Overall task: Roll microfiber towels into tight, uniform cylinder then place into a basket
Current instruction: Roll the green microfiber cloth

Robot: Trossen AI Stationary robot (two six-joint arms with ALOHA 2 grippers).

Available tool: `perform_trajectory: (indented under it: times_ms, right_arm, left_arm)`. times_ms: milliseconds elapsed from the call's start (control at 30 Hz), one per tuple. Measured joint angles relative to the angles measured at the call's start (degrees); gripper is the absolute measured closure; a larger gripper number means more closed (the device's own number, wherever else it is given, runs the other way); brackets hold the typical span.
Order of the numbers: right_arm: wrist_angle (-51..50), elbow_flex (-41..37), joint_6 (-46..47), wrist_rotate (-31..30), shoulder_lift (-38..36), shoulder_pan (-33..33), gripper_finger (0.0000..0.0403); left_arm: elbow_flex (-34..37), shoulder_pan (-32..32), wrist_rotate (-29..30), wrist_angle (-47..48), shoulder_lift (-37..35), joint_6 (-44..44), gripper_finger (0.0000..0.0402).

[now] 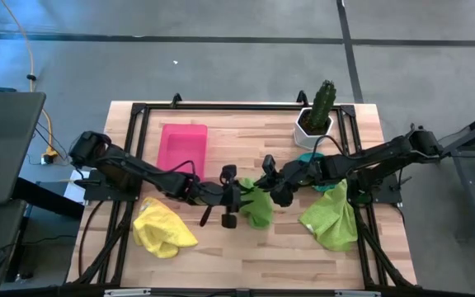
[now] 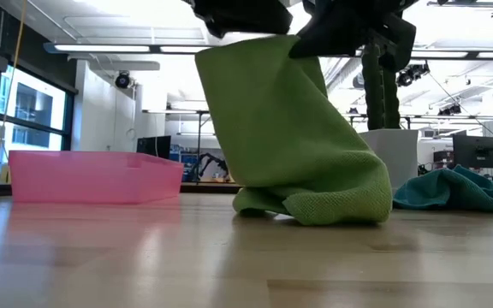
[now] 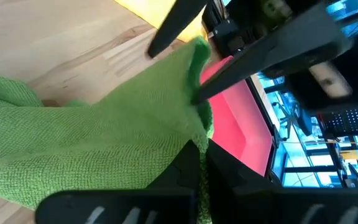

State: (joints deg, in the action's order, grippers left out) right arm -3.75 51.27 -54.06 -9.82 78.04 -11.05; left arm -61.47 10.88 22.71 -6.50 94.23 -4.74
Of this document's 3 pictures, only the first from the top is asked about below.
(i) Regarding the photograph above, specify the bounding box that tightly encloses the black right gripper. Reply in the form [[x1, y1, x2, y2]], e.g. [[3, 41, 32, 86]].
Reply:
[[254, 159, 319, 208]]

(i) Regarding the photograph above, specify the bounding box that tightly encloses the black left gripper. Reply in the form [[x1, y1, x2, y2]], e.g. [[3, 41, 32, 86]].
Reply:
[[219, 183, 260, 229]]

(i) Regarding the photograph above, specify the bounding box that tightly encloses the green microfiber towel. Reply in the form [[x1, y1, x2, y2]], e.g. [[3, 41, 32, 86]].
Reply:
[[237, 177, 275, 230], [299, 177, 359, 252]]

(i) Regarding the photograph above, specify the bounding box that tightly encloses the yellow microfiber towel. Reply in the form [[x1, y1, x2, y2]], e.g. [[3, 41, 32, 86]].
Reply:
[[132, 196, 200, 260]]

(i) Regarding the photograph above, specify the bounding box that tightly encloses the teal microfiber towel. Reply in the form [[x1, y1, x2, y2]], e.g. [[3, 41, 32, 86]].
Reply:
[[296, 151, 338, 193]]

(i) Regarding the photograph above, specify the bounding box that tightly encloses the pink plastic basket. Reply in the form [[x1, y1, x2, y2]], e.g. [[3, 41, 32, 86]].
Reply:
[[156, 123, 209, 181]]

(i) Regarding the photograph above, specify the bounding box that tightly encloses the white plant pot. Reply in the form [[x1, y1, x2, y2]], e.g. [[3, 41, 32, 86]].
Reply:
[[293, 106, 334, 152]]

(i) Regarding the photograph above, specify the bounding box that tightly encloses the dark green cactus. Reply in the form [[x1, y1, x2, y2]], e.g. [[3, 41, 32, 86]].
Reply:
[[305, 80, 337, 131]]

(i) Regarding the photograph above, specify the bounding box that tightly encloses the white paper sheet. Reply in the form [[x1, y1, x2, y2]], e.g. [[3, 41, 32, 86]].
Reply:
[[63, 168, 91, 204]]

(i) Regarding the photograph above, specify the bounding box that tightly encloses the yellow power plug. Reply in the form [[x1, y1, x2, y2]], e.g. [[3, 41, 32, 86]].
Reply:
[[41, 148, 60, 165]]

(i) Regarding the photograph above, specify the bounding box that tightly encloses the grey metal stand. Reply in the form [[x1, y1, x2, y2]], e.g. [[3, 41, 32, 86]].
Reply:
[[439, 105, 475, 243]]

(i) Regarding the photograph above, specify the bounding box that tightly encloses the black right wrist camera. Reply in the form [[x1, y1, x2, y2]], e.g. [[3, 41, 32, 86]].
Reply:
[[261, 153, 278, 176]]

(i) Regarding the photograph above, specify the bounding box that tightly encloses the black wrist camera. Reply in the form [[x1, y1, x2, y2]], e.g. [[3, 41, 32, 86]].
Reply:
[[261, 153, 278, 176], [219, 163, 238, 185]]

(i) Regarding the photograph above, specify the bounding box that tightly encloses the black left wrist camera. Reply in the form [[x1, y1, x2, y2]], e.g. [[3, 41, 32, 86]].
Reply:
[[219, 163, 238, 185]]

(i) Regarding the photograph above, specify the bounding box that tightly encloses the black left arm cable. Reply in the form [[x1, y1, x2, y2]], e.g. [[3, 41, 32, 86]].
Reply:
[[154, 159, 200, 195]]

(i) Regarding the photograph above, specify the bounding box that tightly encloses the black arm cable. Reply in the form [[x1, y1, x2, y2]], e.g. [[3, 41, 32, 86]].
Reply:
[[309, 134, 348, 166], [154, 159, 200, 195]]

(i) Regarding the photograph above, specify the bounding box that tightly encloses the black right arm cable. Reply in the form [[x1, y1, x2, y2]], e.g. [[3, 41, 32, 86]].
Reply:
[[309, 134, 348, 166]]

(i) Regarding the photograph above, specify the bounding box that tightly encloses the black metal table frame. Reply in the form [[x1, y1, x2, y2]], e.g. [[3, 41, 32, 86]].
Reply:
[[71, 92, 419, 290]]

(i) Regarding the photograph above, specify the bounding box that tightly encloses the yellow hanging cable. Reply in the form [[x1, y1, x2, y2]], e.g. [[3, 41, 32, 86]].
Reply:
[[0, 0, 55, 160]]

